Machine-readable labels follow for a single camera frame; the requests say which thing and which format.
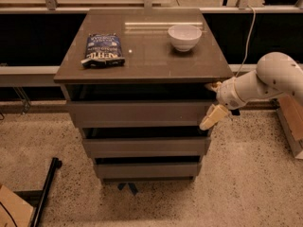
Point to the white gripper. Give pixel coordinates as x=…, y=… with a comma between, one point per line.
x=229, y=96

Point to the grey top drawer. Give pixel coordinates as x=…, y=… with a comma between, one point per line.
x=117, y=114

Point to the grey drawer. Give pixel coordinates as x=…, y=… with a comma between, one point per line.
x=147, y=171
x=117, y=114
x=144, y=147

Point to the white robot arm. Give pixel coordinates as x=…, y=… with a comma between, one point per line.
x=276, y=75

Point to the grey drawer cabinet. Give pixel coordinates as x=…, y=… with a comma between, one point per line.
x=153, y=71

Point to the grey middle drawer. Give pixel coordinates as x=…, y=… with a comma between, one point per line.
x=144, y=147

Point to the grey bottom drawer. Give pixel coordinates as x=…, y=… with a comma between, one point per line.
x=147, y=171

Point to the white ceramic bowl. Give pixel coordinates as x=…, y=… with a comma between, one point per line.
x=184, y=37

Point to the cardboard box right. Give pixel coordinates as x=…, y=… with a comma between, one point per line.
x=290, y=113

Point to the blue chip bag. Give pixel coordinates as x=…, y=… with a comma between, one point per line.
x=103, y=50

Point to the black metal stand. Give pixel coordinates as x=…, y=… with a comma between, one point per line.
x=38, y=198

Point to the brown cardboard box left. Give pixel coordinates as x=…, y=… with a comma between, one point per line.
x=14, y=211

